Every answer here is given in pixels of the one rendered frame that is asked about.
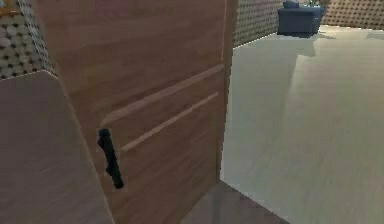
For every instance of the dark blue armchair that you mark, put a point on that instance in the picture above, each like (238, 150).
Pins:
(298, 20)

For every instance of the brown wooden room door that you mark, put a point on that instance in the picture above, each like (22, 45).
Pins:
(160, 66)

